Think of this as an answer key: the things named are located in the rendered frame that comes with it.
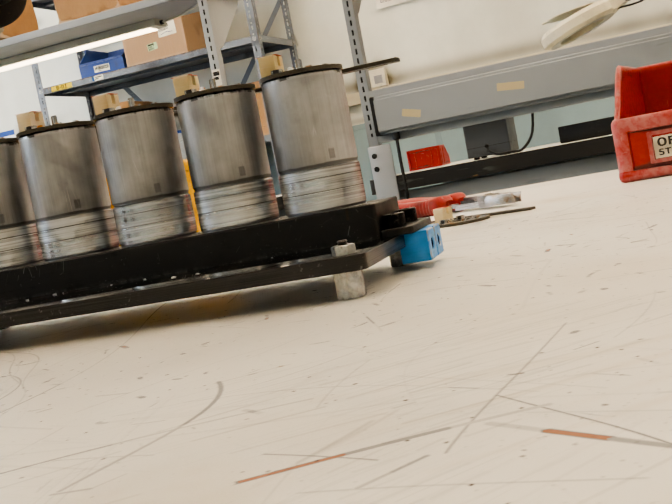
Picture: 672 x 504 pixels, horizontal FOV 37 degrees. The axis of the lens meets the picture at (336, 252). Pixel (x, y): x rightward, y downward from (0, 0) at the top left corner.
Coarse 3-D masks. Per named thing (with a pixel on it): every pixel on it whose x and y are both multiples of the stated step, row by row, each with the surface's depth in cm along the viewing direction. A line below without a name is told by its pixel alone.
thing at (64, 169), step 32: (64, 128) 31; (32, 160) 31; (64, 160) 31; (96, 160) 32; (32, 192) 31; (64, 192) 31; (96, 192) 31; (64, 224) 31; (96, 224) 31; (64, 256) 31
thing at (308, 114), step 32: (288, 96) 28; (320, 96) 28; (288, 128) 29; (320, 128) 28; (352, 128) 29; (288, 160) 29; (320, 160) 28; (352, 160) 29; (288, 192) 29; (320, 192) 28; (352, 192) 29
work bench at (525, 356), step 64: (576, 192) 49; (640, 192) 41; (448, 256) 30; (512, 256) 27; (576, 256) 24; (640, 256) 22; (64, 320) 33; (128, 320) 30; (192, 320) 26; (256, 320) 24; (320, 320) 22; (384, 320) 20; (448, 320) 19; (512, 320) 17; (576, 320) 16; (640, 320) 15; (0, 384) 22; (64, 384) 20; (128, 384) 18; (192, 384) 17; (256, 384) 16; (320, 384) 15; (384, 384) 14; (448, 384) 14; (512, 384) 13; (576, 384) 12; (640, 384) 12; (0, 448) 15; (64, 448) 14; (128, 448) 13; (192, 448) 13; (256, 448) 12; (320, 448) 12; (384, 448) 11; (448, 448) 11; (512, 448) 10; (576, 448) 10; (640, 448) 9
